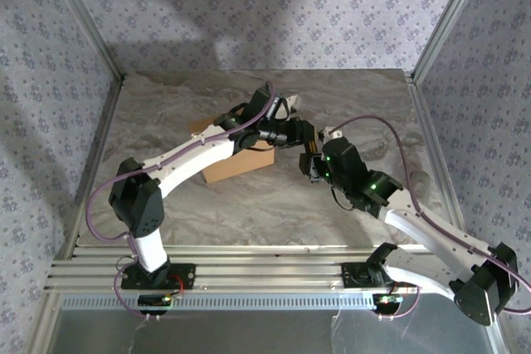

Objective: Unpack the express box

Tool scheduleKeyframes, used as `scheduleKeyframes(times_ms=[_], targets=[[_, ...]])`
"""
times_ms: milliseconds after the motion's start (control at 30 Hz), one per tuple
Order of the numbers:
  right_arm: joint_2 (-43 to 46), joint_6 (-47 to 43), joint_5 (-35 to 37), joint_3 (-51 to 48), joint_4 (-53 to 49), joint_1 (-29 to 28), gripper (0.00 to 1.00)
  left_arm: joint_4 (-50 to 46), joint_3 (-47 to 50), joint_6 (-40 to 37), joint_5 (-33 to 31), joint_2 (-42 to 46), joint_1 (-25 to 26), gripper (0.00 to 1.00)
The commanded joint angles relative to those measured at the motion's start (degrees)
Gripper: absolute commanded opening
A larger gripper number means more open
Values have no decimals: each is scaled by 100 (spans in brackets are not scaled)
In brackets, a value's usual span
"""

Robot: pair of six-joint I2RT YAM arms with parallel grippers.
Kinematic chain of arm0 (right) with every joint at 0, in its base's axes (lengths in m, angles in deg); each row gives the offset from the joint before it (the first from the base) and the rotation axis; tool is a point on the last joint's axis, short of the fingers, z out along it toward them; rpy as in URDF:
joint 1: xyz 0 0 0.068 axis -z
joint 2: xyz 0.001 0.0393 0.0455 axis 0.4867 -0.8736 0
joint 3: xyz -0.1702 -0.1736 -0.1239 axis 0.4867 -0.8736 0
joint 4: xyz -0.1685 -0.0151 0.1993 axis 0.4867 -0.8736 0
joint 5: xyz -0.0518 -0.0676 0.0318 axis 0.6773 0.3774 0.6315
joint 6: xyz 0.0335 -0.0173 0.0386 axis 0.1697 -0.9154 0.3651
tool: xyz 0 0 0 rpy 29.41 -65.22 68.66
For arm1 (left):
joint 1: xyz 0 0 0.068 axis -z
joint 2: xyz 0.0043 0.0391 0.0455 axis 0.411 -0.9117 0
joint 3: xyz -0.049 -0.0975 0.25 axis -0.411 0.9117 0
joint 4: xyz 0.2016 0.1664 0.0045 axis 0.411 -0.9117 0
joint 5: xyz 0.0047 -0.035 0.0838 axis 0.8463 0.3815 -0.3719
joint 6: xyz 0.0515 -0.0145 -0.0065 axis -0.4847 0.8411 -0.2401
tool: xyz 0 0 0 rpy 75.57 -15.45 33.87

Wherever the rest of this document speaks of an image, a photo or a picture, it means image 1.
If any yellow and black utility knife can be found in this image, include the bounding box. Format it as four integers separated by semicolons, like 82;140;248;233
310;130;324;160

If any brown cardboard express box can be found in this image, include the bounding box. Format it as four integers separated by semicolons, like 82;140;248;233
188;115;277;184

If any small black controller board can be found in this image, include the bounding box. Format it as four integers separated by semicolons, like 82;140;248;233
372;293;403;313
138;293;173;316

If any grey metal sheet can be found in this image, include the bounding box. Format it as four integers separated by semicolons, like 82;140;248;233
49;308;499;354

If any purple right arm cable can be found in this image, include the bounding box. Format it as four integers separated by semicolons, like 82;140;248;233
327;115;531;316

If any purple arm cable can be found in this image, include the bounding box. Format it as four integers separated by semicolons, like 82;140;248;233
85;81;278;247
327;115;531;316

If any aluminium side rail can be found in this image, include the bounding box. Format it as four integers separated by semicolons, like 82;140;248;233
49;75;128;266
407;74;468;226

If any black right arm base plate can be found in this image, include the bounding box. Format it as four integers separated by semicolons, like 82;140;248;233
342;262;395;289

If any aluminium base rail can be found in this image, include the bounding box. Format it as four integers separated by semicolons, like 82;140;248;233
43;244;436;293

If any slotted grey cable duct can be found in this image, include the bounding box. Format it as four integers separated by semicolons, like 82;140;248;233
61;292;377;310

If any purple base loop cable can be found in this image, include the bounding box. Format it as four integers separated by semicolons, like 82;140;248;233
114;264;183;322
375;285;422;322

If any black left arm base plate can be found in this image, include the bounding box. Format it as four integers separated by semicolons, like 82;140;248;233
119;263;196;291

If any aluminium frame post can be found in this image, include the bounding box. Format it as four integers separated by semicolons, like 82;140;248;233
410;0;494;81
41;0;126;81

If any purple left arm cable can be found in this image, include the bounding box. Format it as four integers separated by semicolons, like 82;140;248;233
85;81;278;247

